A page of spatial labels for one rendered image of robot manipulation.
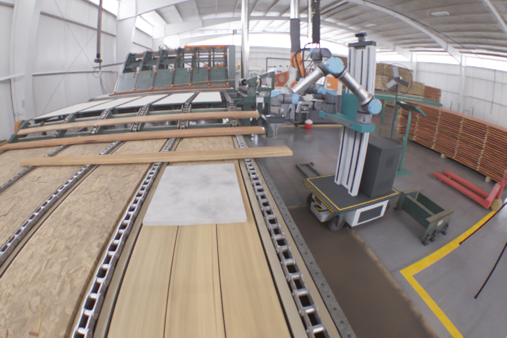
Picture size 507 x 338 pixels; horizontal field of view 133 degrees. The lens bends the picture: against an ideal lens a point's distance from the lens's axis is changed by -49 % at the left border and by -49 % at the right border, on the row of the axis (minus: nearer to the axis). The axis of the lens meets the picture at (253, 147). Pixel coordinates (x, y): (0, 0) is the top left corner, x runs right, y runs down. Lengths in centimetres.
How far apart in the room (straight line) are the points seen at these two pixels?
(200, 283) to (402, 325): 143
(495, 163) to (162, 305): 539
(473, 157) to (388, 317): 436
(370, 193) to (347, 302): 109
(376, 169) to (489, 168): 371
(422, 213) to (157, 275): 244
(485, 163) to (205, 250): 527
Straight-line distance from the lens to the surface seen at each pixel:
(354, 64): 220
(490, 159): 540
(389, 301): 185
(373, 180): 222
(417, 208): 266
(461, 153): 566
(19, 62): 714
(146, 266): 83
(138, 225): 102
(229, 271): 77
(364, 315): 171
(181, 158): 152
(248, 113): 274
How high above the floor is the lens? 141
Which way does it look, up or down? 19 degrees down
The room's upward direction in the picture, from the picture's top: 1 degrees clockwise
